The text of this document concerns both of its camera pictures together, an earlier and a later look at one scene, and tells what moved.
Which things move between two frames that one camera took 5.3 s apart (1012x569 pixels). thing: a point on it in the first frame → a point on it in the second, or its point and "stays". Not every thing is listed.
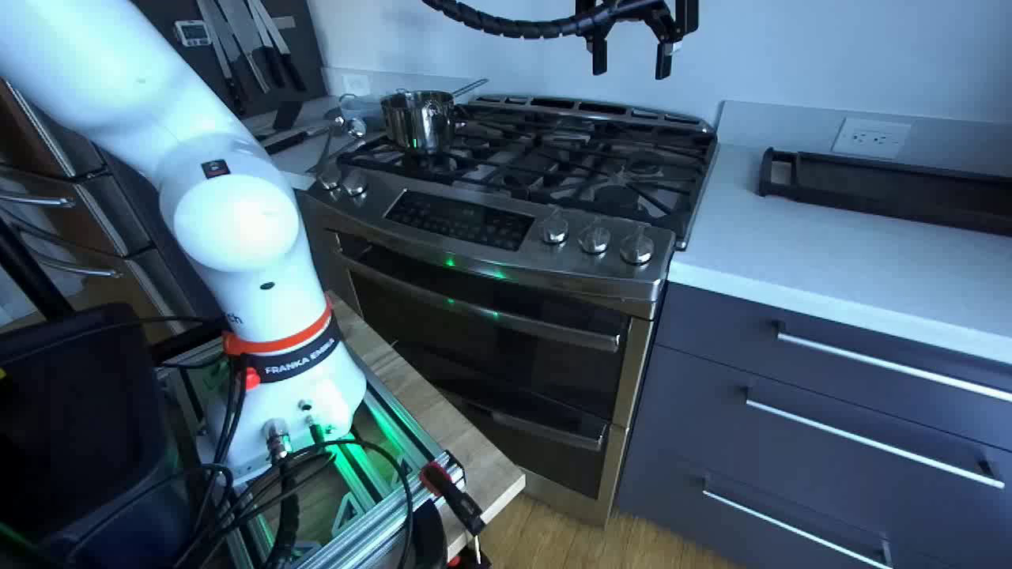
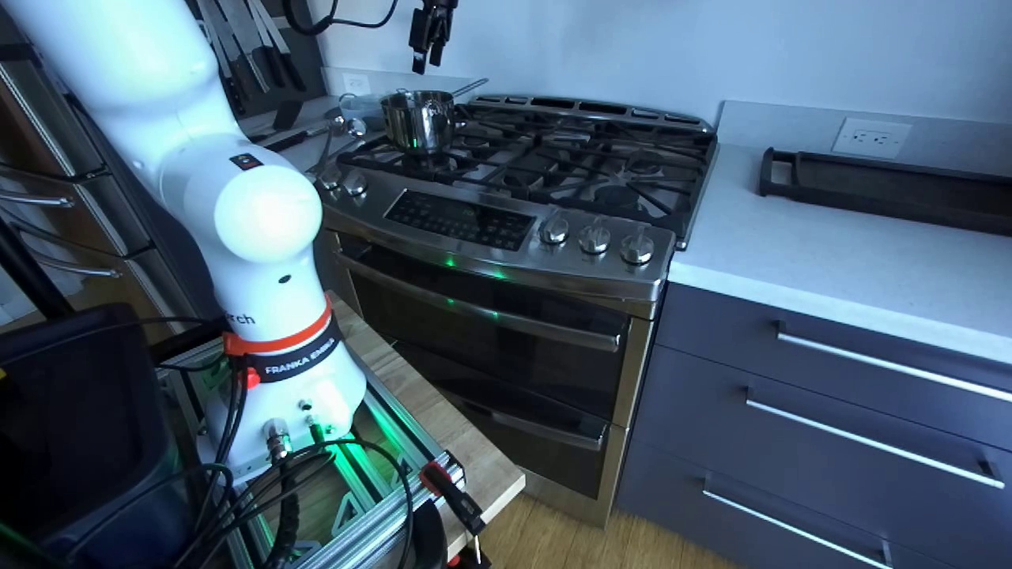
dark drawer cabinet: x=773 y=437 stays
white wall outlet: x=873 y=136 stays
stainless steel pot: x=417 y=121 stays
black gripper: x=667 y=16 → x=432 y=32
